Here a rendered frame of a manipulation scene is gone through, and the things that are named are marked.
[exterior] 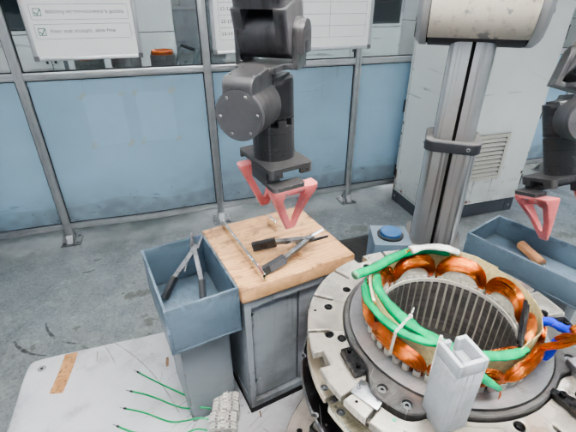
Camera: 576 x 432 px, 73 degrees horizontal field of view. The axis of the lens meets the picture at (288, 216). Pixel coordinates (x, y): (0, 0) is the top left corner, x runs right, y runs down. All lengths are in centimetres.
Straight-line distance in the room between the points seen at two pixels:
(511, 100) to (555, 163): 228
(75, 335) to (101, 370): 131
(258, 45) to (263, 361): 49
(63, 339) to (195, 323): 167
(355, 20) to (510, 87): 106
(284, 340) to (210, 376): 14
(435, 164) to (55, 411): 87
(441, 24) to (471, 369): 60
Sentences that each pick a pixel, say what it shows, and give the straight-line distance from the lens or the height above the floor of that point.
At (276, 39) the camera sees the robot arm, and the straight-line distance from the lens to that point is 48.
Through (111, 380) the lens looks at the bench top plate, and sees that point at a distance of 90.
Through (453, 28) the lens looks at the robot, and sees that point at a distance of 81.
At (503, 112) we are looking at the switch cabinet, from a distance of 296.
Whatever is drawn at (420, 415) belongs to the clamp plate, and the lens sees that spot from 42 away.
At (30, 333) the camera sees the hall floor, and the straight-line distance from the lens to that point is 234.
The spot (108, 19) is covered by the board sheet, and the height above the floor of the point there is 132.
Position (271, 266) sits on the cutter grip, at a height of 108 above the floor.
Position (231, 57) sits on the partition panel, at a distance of 257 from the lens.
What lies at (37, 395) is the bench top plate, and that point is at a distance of 93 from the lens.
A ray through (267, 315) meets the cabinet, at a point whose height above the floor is 99.
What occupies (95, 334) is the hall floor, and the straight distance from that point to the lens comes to 219.
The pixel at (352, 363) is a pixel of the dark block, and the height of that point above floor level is 110.
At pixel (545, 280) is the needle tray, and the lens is 74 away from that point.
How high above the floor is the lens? 143
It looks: 30 degrees down
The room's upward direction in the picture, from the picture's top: straight up
